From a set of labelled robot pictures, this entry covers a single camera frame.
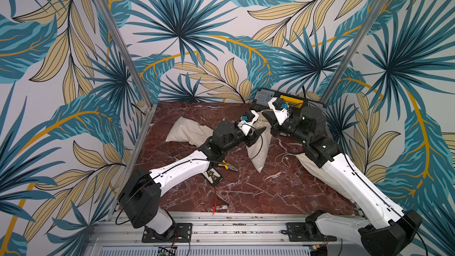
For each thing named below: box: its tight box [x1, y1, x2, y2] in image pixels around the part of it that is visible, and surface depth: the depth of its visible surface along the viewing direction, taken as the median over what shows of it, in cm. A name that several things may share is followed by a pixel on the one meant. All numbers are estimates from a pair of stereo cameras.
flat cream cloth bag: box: [165, 116, 214, 148], surface depth 100 cm
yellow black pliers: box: [217, 159, 239, 172], surface depth 93 cm
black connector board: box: [202, 167, 224, 187], surface depth 89 cm
